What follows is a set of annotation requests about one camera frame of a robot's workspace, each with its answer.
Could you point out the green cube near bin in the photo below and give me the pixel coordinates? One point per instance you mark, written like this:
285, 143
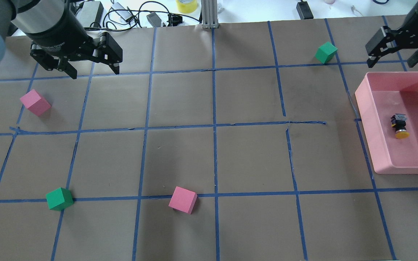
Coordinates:
325, 52

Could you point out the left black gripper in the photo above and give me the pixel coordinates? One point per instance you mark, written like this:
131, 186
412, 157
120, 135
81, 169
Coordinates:
59, 36

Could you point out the yellow tape roll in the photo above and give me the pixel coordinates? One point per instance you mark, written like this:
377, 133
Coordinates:
186, 6

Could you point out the pink cube centre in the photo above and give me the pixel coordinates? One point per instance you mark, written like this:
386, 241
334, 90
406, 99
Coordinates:
183, 200

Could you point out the grey power brick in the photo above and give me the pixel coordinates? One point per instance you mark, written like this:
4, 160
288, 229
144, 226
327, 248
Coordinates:
89, 14

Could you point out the black power adapter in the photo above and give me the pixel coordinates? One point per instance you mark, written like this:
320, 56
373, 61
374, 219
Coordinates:
304, 10

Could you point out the green cube front left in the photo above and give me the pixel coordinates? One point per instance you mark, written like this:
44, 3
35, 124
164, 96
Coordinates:
59, 199

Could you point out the pink cube far left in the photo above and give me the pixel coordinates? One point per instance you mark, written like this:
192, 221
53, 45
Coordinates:
35, 103

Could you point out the pink cube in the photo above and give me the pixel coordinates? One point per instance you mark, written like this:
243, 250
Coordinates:
35, 103
183, 200

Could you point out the aluminium frame post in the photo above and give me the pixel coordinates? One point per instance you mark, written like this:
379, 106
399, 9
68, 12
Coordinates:
209, 14

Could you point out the pink plastic bin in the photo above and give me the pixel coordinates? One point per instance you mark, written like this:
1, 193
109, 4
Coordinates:
388, 105

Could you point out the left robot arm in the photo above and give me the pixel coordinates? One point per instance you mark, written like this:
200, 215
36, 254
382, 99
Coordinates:
30, 17

